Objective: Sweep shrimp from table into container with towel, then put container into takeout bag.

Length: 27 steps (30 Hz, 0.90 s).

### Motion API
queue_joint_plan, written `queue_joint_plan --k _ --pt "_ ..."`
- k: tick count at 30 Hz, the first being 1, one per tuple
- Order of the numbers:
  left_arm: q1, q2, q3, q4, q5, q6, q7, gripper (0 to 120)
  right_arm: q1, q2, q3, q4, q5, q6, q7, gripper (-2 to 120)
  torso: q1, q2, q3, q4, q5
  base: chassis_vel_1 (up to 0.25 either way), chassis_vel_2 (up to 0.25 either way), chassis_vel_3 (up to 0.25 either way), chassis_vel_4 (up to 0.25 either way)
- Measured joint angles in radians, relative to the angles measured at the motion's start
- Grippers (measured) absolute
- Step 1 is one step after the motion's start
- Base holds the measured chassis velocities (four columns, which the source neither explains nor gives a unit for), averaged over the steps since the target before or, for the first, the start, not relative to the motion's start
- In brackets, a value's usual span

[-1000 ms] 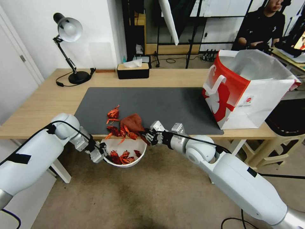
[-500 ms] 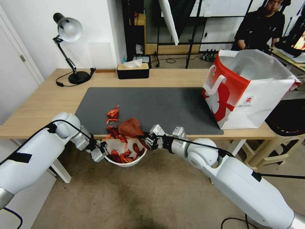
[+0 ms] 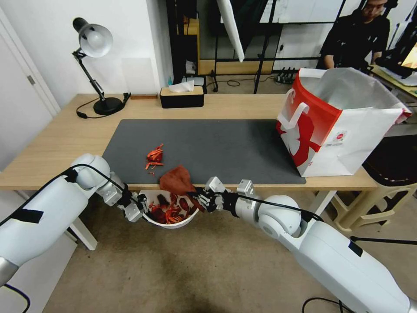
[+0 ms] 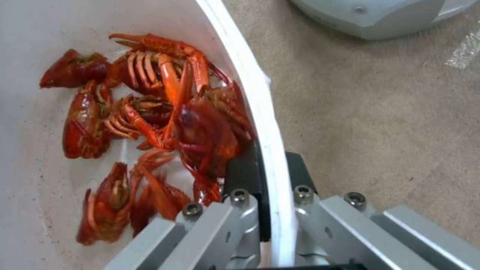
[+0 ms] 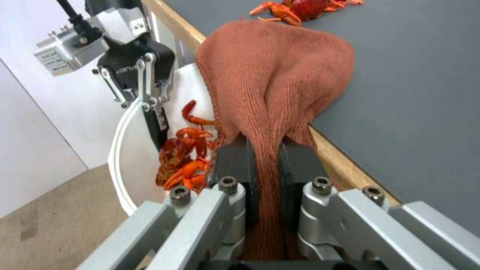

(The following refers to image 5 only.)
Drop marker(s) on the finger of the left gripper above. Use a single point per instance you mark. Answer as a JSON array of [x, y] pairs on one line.
[[112, 84], [156, 123]]

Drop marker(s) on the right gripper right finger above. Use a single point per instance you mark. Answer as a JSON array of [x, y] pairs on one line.
[[360, 225]]

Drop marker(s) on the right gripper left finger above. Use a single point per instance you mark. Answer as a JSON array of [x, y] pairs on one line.
[[210, 225]]

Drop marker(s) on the white round takeout container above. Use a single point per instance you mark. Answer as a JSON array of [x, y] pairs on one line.
[[131, 157]]

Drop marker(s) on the rust brown knitted towel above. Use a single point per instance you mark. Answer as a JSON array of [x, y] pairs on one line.
[[273, 84]]

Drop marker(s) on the dark red crayfish body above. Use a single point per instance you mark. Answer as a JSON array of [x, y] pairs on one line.
[[170, 157]]

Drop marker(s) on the orange red crayfish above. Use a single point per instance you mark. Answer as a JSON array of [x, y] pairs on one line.
[[185, 175]]

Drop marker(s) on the large red crayfish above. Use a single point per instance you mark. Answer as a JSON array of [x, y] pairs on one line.
[[296, 9]]

